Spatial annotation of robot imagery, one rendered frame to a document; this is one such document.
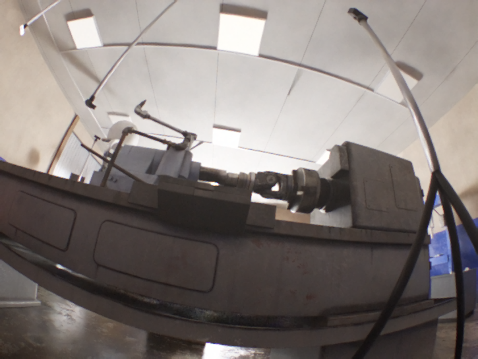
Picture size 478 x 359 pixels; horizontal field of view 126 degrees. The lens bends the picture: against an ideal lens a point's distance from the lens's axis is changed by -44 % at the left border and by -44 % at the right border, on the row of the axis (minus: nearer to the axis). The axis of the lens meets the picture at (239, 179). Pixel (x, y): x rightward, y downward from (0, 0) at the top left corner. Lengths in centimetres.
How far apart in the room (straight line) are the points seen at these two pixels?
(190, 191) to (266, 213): 28
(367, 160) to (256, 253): 76
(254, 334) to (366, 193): 80
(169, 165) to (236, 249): 49
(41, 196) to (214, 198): 83
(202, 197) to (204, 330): 39
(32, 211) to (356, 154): 161
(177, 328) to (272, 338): 26
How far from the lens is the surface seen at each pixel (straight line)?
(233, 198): 67
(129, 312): 67
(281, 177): 115
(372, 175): 119
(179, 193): 68
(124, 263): 83
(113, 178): 106
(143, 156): 115
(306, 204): 111
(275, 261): 81
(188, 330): 64
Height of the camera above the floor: 61
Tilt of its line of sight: 25 degrees up
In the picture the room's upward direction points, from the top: 8 degrees clockwise
